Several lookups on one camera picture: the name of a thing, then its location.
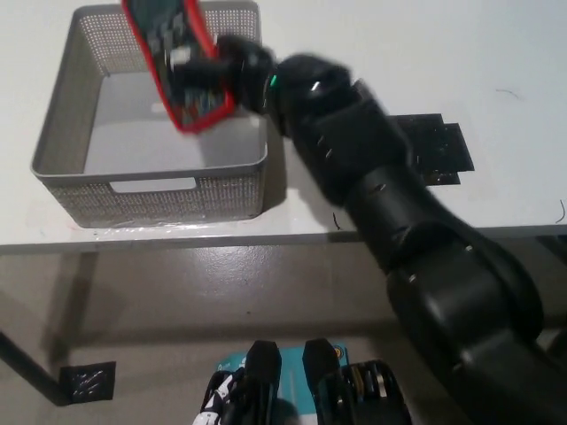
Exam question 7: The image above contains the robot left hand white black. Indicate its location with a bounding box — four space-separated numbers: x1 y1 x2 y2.
192 369 247 425

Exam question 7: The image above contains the robot right hand white black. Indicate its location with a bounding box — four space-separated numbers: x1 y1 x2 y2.
170 35 278 117

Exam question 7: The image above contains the red digital multimeter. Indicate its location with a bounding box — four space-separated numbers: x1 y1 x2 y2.
121 0 237 134

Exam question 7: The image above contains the robot torso black teal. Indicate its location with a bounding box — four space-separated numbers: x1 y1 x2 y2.
214 339 411 425

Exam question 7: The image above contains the grey perforated plastic basket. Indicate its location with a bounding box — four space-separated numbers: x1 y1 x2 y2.
29 0 269 230

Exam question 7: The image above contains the black floor tape patch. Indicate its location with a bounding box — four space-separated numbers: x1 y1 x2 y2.
59 361 117 404

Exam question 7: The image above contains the clear tape strip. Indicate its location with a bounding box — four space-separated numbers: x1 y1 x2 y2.
92 220 238 234

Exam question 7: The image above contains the black table leg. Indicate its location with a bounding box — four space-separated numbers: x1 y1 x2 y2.
0 330 74 407

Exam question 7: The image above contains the black tape patch on table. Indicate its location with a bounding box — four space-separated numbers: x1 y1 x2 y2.
392 113 476 186

